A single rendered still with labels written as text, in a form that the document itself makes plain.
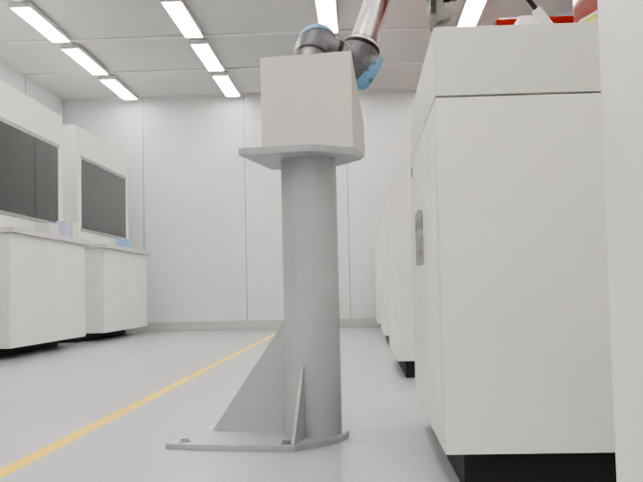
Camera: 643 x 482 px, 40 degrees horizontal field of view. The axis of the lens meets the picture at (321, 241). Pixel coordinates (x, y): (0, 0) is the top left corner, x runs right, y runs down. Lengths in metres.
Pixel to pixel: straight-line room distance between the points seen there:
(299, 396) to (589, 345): 0.88
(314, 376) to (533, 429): 0.80
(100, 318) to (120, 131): 3.12
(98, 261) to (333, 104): 6.08
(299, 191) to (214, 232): 7.98
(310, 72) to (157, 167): 8.17
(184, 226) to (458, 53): 8.76
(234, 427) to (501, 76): 1.32
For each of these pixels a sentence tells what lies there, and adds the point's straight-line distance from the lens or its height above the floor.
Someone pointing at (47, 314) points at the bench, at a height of 0.29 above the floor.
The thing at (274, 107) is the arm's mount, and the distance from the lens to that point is 2.57.
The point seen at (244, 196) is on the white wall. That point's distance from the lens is 10.45.
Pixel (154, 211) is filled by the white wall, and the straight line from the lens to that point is 10.62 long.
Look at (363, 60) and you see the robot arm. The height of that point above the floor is 1.11.
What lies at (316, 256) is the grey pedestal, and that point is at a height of 0.52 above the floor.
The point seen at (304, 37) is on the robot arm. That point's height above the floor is 1.18.
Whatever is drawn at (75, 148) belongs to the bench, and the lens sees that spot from 8.52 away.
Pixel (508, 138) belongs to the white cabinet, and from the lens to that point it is 1.89.
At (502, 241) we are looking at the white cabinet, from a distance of 1.87.
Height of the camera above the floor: 0.42
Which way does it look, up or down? 3 degrees up
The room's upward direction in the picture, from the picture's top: 1 degrees counter-clockwise
